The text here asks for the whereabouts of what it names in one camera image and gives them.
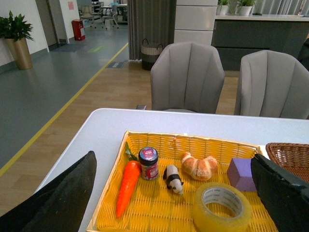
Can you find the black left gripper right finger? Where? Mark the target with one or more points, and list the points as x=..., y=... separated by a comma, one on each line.
x=284, y=195

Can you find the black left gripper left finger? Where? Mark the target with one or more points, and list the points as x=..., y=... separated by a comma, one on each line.
x=60, y=205

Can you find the yellow packing tape roll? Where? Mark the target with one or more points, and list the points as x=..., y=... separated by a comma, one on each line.
x=220, y=207

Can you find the brown wicker basket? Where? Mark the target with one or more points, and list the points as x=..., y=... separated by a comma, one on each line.
x=291, y=156

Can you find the striped woven laundry basket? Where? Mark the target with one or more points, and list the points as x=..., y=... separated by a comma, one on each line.
x=150, y=53

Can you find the purple foam block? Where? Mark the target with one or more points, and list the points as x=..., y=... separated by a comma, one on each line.
x=240, y=175

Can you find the orange toy carrot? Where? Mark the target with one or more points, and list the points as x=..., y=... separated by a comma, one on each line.
x=131, y=174

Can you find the toy croissant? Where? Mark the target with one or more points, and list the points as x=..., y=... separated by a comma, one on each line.
x=199, y=169

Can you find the small jar with blue lid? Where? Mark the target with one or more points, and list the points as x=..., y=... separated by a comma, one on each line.
x=148, y=158

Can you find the grey upholstered chair right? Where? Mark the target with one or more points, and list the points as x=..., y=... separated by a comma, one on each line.
x=272, y=84

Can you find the grey upholstered chair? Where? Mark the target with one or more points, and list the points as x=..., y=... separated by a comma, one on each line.
x=187, y=77
x=272, y=84

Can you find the toy panda figurine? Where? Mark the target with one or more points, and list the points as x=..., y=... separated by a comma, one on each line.
x=173, y=180

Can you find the grey upholstered chair left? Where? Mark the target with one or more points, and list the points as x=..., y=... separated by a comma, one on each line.
x=187, y=77

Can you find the dark grey counter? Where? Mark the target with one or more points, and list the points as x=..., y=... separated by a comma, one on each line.
x=237, y=36

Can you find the potted plant in gold pot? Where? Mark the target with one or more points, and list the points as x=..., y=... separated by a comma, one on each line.
x=15, y=30

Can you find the red cabinet box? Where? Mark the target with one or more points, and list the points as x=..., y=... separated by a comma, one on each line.
x=78, y=29

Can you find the white potted plant right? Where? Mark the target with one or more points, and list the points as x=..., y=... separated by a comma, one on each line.
x=244, y=7

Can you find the white potted plant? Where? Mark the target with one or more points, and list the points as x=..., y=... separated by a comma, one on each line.
x=222, y=7
x=244, y=7

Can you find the white potted plant left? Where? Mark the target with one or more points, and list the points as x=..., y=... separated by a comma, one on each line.
x=222, y=7

